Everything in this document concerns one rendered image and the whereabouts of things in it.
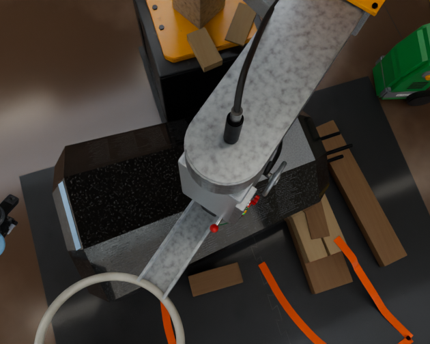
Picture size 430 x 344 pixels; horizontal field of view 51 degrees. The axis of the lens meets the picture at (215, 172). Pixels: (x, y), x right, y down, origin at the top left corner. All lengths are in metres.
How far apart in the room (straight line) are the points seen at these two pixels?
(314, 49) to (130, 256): 1.24
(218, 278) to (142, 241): 0.75
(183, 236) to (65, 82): 1.78
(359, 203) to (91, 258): 1.65
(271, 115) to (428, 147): 2.21
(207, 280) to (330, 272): 0.72
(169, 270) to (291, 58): 0.89
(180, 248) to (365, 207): 1.51
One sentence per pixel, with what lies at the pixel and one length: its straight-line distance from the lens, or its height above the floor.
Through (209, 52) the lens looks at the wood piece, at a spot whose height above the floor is 0.83.
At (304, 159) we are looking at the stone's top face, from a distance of 2.09.
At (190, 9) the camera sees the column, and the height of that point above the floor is 0.90.
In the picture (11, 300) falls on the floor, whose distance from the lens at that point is 2.98.
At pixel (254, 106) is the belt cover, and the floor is 1.69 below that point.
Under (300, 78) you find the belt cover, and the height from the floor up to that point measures 1.69.
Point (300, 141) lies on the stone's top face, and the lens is 2.12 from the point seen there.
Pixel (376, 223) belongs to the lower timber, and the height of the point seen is 0.09.
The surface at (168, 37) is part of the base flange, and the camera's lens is 2.34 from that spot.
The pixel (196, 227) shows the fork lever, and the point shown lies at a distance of 1.72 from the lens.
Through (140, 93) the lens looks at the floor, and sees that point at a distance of 3.08.
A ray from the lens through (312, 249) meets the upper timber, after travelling 2.66.
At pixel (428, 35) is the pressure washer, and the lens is 2.96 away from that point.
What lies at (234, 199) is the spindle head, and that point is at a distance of 1.27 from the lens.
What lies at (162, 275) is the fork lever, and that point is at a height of 1.08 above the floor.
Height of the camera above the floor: 2.78
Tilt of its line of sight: 75 degrees down
